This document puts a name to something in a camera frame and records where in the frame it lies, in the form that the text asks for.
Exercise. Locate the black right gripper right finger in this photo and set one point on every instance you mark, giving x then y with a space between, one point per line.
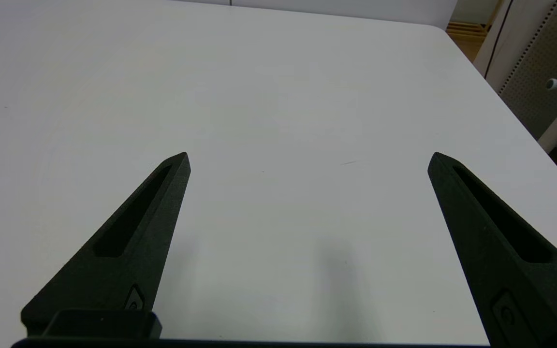
481 251

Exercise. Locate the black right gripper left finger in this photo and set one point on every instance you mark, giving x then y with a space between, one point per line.
153 227

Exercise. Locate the perforated pegboard panel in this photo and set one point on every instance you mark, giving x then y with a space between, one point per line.
544 53

